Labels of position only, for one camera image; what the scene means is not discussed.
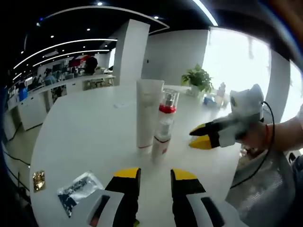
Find person's right hand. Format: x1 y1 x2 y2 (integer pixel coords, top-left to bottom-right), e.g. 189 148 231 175
241 122 276 156

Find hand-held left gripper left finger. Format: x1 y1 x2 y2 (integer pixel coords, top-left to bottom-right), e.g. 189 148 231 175
86 167 142 227

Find gold foil packet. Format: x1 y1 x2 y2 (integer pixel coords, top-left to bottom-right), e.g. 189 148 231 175
32 169 46 193

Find grey mesh chair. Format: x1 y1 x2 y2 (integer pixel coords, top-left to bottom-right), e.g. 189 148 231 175
224 148 298 227

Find white red-ringed skincare bottle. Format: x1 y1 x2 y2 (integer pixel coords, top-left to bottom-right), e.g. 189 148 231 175
158 88 180 124

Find white skincare tube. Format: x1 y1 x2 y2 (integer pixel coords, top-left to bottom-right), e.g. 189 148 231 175
136 79 165 156

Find silver sachet packet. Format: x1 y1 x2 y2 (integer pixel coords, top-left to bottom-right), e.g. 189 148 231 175
57 171 105 218

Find blue white box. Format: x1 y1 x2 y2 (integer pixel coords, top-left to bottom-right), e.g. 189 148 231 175
203 95 218 106

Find small bottles near plant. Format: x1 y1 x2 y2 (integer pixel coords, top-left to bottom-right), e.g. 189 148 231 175
217 81 227 105

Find potted green plant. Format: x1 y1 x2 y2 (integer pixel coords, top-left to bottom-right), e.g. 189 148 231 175
180 63 214 96

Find blue storage box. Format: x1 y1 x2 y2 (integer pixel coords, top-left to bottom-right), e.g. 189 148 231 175
18 87 29 100

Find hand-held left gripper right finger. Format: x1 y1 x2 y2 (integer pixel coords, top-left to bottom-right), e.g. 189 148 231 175
170 167 227 227

